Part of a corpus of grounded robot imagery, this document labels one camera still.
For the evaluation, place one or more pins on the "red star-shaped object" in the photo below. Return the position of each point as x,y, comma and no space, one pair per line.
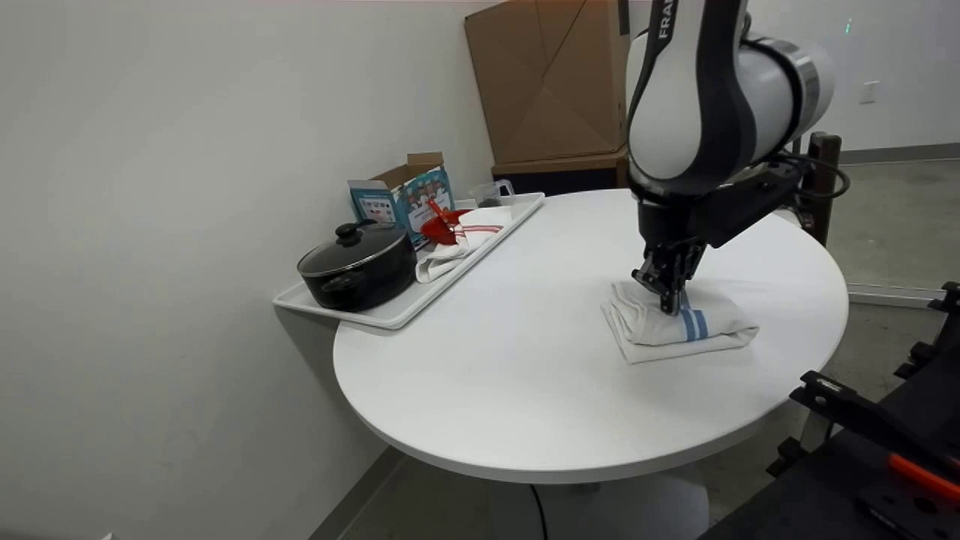
439,230

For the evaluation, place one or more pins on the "white rectangular tray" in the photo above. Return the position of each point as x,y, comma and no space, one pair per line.
404,311

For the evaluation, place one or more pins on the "dark wooden chair post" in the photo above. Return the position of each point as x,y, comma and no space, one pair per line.
827,214

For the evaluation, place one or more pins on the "dark wooden stand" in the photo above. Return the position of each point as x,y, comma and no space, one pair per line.
572,167

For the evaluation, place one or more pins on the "white cloth with blue stripes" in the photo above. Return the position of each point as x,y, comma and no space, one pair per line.
707,333

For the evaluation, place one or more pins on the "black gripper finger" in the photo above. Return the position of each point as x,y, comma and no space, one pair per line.
679,294
657,285

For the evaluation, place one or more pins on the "open blue printed cardboard box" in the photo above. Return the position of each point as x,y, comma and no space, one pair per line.
416,188

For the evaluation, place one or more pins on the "large brown cardboard box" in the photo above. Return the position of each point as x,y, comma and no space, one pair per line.
549,78

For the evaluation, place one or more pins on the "black pot with lid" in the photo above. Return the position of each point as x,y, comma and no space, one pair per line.
355,271

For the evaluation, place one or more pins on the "white cloth with red stripes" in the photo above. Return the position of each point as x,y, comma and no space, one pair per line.
446,262

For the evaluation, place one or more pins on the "white wall outlet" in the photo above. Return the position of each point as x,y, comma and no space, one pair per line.
870,93

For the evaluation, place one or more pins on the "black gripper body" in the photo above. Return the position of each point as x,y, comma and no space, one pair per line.
670,257

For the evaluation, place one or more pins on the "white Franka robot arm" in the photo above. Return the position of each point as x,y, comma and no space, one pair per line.
692,101

